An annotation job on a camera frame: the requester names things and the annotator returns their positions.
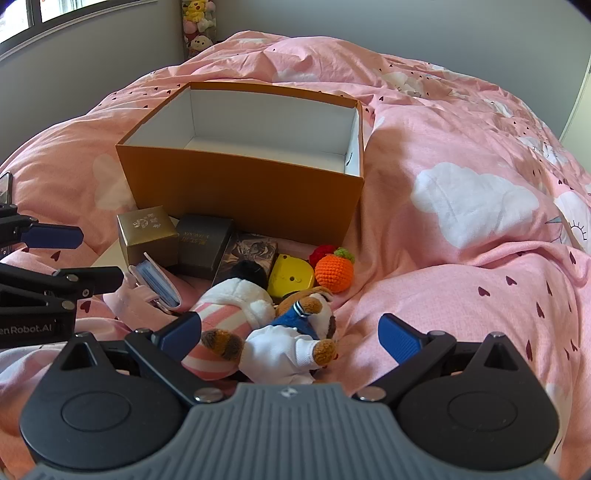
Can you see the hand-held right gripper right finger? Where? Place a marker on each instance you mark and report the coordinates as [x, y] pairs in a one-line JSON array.
[[400, 339]]

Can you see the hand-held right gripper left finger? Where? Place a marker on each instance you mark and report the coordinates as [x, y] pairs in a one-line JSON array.
[[178, 334]]

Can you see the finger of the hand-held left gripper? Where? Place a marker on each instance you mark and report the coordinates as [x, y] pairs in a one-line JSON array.
[[51, 237], [55, 282]]

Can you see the white printed card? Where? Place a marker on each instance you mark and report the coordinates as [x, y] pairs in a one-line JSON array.
[[110, 256]]

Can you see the small pink backpack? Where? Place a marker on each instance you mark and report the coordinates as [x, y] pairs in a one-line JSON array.
[[127, 300]]

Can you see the small black box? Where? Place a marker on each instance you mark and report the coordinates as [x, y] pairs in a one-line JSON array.
[[203, 249]]

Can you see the small gold box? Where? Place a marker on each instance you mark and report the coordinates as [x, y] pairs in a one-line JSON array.
[[147, 233]]

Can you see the brown patterned card box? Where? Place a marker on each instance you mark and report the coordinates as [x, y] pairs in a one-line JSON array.
[[251, 249]]

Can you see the orange cardboard box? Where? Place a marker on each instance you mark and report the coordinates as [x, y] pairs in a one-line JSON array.
[[240, 184]]

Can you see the blue face mask pack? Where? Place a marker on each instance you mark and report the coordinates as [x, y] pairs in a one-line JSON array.
[[159, 281]]

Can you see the pink striped white plush doll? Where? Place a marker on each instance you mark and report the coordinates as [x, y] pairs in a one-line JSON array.
[[231, 304]]

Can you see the black smartphone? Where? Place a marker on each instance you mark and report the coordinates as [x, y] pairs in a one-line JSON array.
[[4, 187]]

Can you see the orange crochet fruit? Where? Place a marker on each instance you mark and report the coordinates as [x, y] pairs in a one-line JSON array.
[[334, 272]]

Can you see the brown plush in white clothes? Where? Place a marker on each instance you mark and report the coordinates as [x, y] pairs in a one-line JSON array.
[[286, 341]]

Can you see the red crochet fruit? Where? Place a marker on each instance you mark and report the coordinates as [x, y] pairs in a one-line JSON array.
[[322, 254]]

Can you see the yellow plastic toy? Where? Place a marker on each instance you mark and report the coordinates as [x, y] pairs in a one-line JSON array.
[[291, 277]]

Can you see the pink cloud print blanket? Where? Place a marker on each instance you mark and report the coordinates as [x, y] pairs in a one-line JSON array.
[[461, 194]]

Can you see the window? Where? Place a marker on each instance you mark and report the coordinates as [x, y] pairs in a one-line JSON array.
[[55, 14]]

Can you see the pink plush toy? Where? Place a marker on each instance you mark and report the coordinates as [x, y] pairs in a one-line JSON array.
[[203, 28]]

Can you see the yellow plush toy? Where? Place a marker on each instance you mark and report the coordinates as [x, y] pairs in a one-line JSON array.
[[195, 10]]

